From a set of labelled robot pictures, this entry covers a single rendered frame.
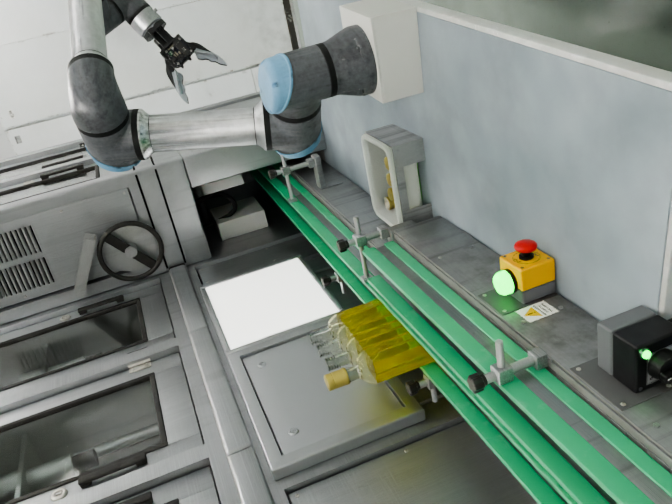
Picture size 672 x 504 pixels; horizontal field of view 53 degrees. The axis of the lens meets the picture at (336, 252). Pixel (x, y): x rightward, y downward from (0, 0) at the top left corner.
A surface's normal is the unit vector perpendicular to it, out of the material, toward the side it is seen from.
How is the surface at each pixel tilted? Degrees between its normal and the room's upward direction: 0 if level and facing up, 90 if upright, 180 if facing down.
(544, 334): 90
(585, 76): 0
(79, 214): 90
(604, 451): 90
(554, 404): 90
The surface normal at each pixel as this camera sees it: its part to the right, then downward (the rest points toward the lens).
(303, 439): -0.18, -0.88
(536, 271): 0.33, 0.36
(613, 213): -0.92, 0.31
